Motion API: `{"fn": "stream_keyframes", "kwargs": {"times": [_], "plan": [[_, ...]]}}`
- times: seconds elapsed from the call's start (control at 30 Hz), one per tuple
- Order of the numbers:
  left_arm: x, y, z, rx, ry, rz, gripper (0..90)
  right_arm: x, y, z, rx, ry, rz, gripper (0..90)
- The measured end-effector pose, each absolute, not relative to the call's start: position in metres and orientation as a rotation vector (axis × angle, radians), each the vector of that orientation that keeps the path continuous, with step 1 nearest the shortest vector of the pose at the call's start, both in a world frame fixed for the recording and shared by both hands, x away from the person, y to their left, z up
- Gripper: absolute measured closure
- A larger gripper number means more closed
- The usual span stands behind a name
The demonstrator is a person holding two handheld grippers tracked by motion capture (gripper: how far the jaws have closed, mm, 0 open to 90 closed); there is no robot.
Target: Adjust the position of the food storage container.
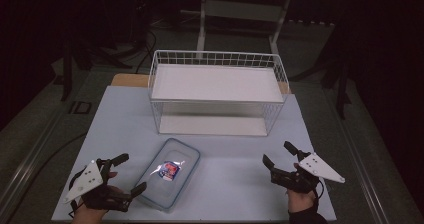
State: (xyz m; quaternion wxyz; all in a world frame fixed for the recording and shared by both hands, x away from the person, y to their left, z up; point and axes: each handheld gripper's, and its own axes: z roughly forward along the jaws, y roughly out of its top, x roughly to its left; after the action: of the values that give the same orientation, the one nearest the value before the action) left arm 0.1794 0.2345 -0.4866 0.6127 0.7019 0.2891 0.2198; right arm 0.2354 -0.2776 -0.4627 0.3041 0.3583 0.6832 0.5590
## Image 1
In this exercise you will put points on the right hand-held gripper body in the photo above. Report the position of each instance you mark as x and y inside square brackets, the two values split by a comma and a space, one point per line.
[320, 167]

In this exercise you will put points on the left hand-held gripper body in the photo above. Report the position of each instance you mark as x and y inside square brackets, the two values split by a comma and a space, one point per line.
[87, 180]

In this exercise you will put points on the clear plastic container blue rim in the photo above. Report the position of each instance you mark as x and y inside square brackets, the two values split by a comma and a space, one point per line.
[173, 150]

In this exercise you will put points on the person's left hand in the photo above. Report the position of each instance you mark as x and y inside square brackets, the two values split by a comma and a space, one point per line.
[89, 216]

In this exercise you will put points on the person's right hand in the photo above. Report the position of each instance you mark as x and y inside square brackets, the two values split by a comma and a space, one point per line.
[300, 201]

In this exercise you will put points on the small red blue packet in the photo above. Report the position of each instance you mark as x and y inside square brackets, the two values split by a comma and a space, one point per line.
[169, 170]

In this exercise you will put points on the pale blue table mat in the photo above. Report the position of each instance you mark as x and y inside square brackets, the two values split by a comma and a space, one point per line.
[230, 180]

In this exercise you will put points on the floor socket plate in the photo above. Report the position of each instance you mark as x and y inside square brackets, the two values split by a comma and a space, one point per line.
[80, 107]

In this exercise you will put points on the black tripod stand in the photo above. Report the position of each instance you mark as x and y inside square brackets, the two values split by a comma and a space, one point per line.
[68, 70]
[341, 90]

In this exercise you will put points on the white metal desk frame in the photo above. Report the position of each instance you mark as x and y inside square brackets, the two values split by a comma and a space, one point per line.
[243, 10]

